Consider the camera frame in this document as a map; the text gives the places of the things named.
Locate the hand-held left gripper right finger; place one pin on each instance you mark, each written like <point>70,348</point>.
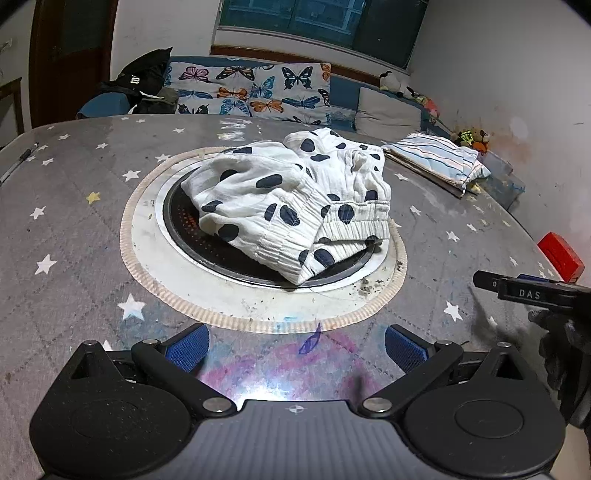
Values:
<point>406,350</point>

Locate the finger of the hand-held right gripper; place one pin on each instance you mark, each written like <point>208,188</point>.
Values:
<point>531,291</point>
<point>535,277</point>

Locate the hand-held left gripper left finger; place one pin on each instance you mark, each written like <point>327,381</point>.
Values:
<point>187,347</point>

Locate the white navy-dotted pants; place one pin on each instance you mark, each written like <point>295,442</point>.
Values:
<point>258,184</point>

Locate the red box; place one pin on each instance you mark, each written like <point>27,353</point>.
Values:
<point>561,256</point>

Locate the clear plastic storage box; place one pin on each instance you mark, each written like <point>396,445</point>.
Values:
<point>501,184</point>

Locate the round induction cooktop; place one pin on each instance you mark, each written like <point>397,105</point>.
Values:
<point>194,242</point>

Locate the small plush toys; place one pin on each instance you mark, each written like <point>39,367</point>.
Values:
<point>471,138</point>

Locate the folded striped cloth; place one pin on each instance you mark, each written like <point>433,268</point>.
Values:
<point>434,154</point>

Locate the colourful plush toy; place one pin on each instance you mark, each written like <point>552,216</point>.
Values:
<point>422,101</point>

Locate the grey pillow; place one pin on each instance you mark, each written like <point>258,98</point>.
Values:
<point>392,115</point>

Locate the white and black plush toy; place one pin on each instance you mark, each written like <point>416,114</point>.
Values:
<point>392,83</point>

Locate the olive green garment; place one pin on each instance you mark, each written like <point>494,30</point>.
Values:
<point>161,99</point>

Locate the pen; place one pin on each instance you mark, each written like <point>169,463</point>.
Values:
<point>21,157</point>

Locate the butterfly print cushion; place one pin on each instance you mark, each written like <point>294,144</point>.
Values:
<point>244,92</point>

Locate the black bag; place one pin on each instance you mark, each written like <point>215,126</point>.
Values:
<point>143,74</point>

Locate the wooden desk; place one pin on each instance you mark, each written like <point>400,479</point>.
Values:
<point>11,110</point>

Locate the brown wooden door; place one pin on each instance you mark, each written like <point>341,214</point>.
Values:
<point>74,60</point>

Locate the dark window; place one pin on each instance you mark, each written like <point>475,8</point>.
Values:
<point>323,18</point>

